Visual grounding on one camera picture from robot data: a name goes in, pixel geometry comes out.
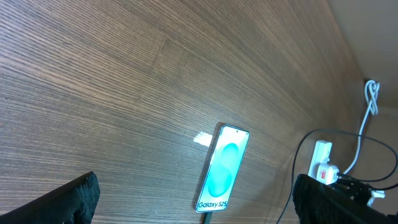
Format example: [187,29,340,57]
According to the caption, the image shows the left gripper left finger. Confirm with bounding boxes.
[1,172,100,224]

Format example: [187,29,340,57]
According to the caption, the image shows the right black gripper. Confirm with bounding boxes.
[330,174,372,204]

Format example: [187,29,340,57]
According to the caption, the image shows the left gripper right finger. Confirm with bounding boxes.
[292,174,397,224]

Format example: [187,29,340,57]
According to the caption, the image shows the black USB charging cable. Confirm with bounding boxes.
[202,128,398,224]

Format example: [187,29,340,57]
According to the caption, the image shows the turquoise Galaxy S25 smartphone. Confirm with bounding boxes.
[195,124,250,213]

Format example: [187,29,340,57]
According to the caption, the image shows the white USB charger plug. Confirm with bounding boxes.
[316,163,339,185]

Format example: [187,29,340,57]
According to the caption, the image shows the white power strip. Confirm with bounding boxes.
[308,140,332,179]

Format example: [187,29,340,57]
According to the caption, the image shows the white power strip cord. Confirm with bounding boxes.
[341,80,381,175]

